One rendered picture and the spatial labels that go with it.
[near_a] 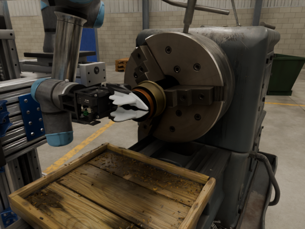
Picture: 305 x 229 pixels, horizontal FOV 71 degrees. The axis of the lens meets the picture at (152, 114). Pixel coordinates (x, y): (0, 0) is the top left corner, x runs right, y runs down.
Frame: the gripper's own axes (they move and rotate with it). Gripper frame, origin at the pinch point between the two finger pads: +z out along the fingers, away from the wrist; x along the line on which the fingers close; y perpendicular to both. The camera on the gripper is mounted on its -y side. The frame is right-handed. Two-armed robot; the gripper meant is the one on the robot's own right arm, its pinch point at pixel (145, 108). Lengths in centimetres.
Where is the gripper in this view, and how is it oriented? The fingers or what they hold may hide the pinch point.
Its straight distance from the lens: 46.2
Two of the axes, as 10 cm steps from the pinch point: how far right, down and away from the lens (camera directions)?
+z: 8.4, 1.8, -5.1
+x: 0.0, -9.4, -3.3
